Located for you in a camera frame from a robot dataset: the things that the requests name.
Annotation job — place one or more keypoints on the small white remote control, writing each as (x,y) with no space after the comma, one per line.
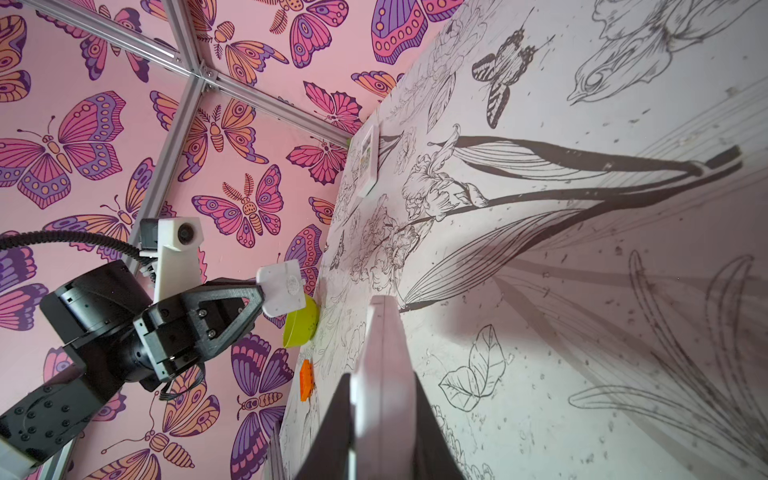
(367,162)

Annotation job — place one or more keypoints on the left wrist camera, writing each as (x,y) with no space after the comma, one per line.
(172,246)

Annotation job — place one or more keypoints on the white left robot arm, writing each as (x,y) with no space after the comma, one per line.
(114,334)

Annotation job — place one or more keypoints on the orange lego brick on table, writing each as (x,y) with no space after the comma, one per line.
(306,380)

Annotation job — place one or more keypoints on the large white remote control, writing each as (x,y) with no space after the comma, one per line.
(383,398)

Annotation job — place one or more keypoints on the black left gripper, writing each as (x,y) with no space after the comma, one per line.
(189,329)

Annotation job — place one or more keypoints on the white battery cover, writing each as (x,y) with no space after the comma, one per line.
(283,288)

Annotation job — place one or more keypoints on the aluminium frame post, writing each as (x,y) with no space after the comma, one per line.
(43,60)

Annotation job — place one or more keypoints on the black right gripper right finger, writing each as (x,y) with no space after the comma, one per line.
(432,458)

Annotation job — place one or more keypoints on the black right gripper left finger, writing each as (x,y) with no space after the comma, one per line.
(328,455)

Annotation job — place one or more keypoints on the green plastic bowl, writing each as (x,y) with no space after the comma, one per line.
(301,325)

